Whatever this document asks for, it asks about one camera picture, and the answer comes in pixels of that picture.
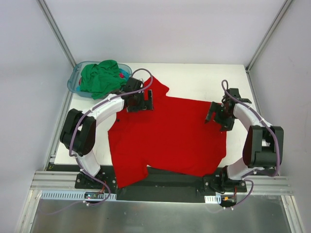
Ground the left white slotted cable duct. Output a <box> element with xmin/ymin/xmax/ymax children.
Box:
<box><xmin>41</xmin><ymin>191</ymin><xmax>117</xmax><ymax>201</ymax></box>

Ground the aluminium frame post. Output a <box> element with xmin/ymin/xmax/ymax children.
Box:
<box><xmin>36</xmin><ymin>0</ymin><xmax>77</xmax><ymax>67</ymax></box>
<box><xmin>245</xmin><ymin>0</ymin><xmax>294</xmax><ymax>73</ymax></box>

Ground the right white slotted cable duct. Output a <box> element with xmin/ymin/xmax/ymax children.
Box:
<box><xmin>204</xmin><ymin>195</ymin><xmax>222</xmax><ymax>204</ymax></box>

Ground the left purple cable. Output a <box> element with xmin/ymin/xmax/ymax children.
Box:
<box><xmin>69</xmin><ymin>68</ymin><xmax>154</xmax><ymax>158</ymax></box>

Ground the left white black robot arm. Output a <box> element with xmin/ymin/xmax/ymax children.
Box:
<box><xmin>60</xmin><ymin>89</ymin><xmax>154</xmax><ymax>189</ymax></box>

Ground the aluminium front rail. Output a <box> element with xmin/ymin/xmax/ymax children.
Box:
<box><xmin>30</xmin><ymin>170</ymin><xmax>81</xmax><ymax>192</ymax></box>

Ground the right aluminium frame post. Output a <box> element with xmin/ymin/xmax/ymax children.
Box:
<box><xmin>245</xmin><ymin>0</ymin><xmax>294</xmax><ymax>73</ymax></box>

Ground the white slotted cable duct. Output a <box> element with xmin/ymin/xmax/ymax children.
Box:
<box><xmin>41</xmin><ymin>191</ymin><xmax>117</xmax><ymax>201</ymax></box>
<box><xmin>204</xmin><ymin>195</ymin><xmax>222</xmax><ymax>204</ymax></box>

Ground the left aluminium frame post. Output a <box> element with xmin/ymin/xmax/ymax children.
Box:
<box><xmin>36</xmin><ymin>0</ymin><xmax>77</xmax><ymax>67</ymax></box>

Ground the green t shirt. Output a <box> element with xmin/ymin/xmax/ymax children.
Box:
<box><xmin>80</xmin><ymin>60</ymin><xmax>127</xmax><ymax>100</ymax></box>

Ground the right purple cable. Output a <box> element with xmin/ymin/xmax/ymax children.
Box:
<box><xmin>221</xmin><ymin>79</ymin><xmax>281</xmax><ymax>180</ymax></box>

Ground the red t shirt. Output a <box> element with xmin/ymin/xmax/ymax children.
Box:
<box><xmin>108</xmin><ymin>78</ymin><xmax>226</xmax><ymax>188</ymax></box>

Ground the clear blue plastic basket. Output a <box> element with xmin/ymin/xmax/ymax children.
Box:
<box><xmin>67</xmin><ymin>61</ymin><xmax>132</xmax><ymax>98</ymax></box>

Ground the purple cable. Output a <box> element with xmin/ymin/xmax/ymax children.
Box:
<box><xmin>69</xmin><ymin>68</ymin><xmax>154</xmax><ymax>158</ymax></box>
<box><xmin>221</xmin><ymin>79</ymin><xmax>281</xmax><ymax>180</ymax></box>

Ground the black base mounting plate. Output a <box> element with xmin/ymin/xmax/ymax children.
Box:
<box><xmin>75</xmin><ymin>164</ymin><xmax>251</xmax><ymax>202</ymax></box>

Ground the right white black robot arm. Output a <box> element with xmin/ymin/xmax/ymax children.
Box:
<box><xmin>206</xmin><ymin>99</ymin><xmax>284</xmax><ymax>192</ymax></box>

